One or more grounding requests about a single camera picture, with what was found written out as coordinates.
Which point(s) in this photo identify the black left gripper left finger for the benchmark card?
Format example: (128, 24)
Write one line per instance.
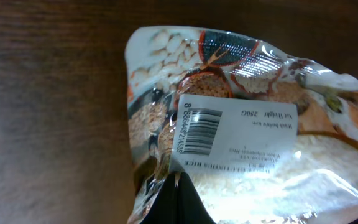
(163, 210)

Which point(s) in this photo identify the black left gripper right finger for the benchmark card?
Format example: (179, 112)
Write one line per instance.
(190, 209)

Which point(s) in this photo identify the beige seed pouch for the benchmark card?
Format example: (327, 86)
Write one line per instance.
(265, 137)

